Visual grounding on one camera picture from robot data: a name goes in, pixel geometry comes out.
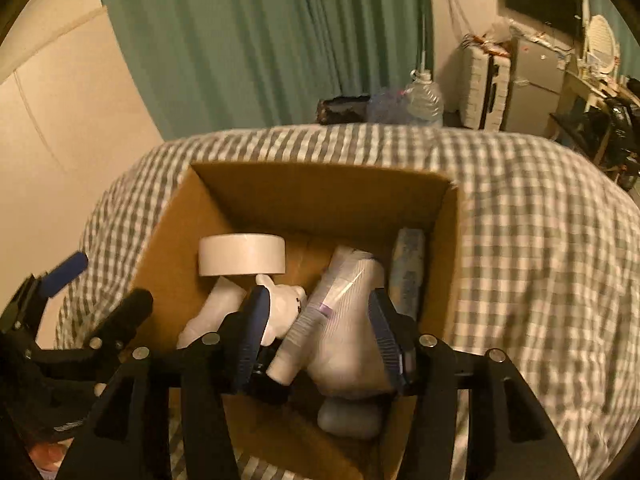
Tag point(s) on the brown cardboard box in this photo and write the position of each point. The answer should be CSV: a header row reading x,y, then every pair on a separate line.
x,y
325,200

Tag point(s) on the narrow green curtain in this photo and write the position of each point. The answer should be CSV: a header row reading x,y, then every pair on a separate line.
x,y
612,5

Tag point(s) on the black bags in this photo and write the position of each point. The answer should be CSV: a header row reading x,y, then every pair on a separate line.
x,y
612,130

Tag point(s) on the silver mini fridge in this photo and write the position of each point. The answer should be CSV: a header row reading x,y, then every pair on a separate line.
x,y
535,85

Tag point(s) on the clear plastic bag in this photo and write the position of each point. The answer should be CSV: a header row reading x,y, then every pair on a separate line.
x,y
387,105

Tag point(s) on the white knit sock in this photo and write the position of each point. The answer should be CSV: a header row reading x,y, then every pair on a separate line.
x,y
350,355

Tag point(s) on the wide green curtain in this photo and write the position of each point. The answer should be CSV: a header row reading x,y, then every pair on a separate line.
x,y
250,35

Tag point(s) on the white tape roll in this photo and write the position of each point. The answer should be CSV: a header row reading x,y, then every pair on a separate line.
x,y
240,255

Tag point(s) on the white suitcase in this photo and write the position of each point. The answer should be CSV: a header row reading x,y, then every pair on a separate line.
x,y
480,90

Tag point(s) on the person's left hand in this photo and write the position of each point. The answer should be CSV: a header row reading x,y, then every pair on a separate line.
x,y
47,457

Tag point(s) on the white plush toy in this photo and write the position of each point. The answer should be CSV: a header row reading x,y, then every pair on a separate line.
x,y
285,305

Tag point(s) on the grey checkered blanket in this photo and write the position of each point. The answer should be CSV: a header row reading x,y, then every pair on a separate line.
x,y
525,260

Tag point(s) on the clear water bottle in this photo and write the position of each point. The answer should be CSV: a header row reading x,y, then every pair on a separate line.
x,y
425,102

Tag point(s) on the white oval mirror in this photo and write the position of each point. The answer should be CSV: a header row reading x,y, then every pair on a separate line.
x,y
600,42

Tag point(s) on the dark box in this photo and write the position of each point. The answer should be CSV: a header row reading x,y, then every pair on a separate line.
x,y
342,110

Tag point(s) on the light blue packet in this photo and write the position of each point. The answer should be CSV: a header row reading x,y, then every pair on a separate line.
x,y
407,270

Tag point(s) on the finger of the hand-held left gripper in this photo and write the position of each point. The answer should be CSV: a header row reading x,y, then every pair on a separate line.
x,y
122,317
62,270

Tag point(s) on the grey rounded object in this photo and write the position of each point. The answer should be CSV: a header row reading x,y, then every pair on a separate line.
x,y
350,420

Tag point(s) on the black square object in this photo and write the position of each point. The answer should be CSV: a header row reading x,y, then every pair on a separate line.
x,y
272,390

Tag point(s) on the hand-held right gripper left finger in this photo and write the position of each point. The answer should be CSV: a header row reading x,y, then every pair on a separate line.
x,y
252,335

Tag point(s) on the white squeeze tube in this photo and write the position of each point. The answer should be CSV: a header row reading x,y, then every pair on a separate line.
x,y
300,335

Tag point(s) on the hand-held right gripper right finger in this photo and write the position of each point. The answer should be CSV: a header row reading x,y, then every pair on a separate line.
x,y
387,340

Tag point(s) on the wooden vanity desk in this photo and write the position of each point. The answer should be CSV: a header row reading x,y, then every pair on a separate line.
x,y
582,92

